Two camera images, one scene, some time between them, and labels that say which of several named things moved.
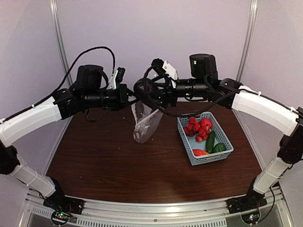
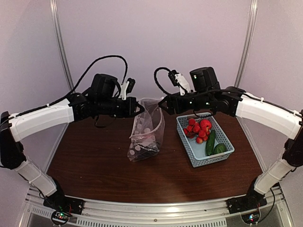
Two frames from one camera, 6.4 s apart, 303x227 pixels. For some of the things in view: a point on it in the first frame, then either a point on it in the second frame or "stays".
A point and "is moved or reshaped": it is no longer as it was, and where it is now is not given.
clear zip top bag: [147, 122] is moved or reshaped
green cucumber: [210, 142] stays
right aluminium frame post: [248, 39] stays
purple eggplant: [147, 89] to [142, 152]
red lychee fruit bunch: [194, 128] stays
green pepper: [219, 147] stays
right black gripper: [163, 93] to [172, 99]
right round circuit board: [251, 218] stays
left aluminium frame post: [57, 23] stays
